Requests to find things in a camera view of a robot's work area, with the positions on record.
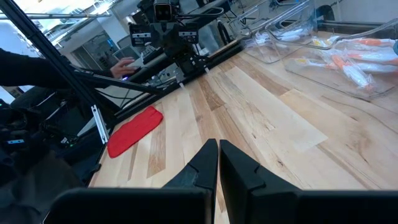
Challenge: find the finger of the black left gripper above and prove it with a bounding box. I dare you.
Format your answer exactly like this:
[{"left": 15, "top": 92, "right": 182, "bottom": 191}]
[
  {"left": 178, "top": 22, "right": 200, "bottom": 45},
  {"left": 129, "top": 24, "right": 152, "bottom": 48}
]

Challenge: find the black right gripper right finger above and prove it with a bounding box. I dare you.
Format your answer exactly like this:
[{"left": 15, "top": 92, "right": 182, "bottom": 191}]
[{"left": 219, "top": 139, "right": 398, "bottom": 224}]

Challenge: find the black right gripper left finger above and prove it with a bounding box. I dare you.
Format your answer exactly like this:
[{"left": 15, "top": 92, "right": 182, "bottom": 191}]
[{"left": 43, "top": 139, "right": 218, "bottom": 224}]

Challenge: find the purple white toothbrush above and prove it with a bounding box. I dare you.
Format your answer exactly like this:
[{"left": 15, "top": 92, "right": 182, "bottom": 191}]
[{"left": 254, "top": 27, "right": 312, "bottom": 45}]

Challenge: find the person's forearm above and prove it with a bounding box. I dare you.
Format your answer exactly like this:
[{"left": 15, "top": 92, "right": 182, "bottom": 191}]
[{"left": 0, "top": 48, "right": 114, "bottom": 90}]

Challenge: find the person's hand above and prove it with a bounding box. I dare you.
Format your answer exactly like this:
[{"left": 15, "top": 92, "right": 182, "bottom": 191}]
[{"left": 109, "top": 57, "right": 138, "bottom": 80}]

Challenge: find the clear plastic bin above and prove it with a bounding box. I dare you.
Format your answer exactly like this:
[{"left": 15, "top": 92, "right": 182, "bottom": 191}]
[
  {"left": 281, "top": 17, "right": 398, "bottom": 103},
  {"left": 229, "top": 0, "right": 318, "bottom": 65}
]

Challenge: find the red cloth mat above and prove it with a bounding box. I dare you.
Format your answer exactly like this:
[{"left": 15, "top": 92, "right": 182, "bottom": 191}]
[{"left": 107, "top": 105, "right": 164, "bottom": 159}]

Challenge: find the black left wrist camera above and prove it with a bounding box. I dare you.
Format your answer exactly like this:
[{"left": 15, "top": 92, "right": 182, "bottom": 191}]
[{"left": 153, "top": 0, "right": 174, "bottom": 22}]

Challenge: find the black camera cable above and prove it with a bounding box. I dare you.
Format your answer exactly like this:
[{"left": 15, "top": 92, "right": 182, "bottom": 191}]
[{"left": 174, "top": 6, "right": 233, "bottom": 46}]

